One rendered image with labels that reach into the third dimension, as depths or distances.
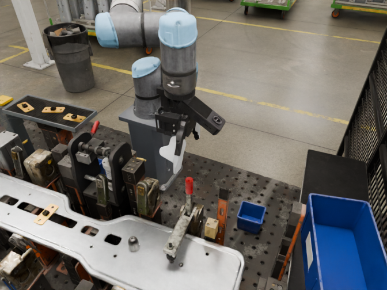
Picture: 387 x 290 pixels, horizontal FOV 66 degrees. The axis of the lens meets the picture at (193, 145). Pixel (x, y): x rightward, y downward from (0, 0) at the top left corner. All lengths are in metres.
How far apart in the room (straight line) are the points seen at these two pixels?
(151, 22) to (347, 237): 0.82
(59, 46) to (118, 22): 3.05
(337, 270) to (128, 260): 0.59
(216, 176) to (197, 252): 0.70
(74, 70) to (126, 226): 3.02
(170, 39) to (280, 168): 2.26
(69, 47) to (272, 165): 2.52
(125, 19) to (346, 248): 0.86
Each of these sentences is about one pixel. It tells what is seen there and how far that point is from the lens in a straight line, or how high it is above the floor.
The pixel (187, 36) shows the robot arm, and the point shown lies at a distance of 0.61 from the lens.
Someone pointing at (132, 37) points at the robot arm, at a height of 1.59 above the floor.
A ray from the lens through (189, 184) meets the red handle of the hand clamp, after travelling 0.85.
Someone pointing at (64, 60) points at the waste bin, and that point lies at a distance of 3.83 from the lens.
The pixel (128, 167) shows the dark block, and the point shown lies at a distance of 1.05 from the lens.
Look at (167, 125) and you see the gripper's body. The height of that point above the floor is 1.40.
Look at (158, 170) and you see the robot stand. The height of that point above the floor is 0.83.
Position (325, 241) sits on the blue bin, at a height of 1.03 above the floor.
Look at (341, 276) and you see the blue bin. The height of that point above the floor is 1.03.
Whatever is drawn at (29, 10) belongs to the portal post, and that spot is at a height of 0.74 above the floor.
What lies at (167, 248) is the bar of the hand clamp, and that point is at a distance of 0.88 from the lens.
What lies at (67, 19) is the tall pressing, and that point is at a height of 0.36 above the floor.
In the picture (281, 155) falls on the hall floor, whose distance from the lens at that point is 2.89.
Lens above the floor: 1.81
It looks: 39 degrees down
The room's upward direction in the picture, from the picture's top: straight up
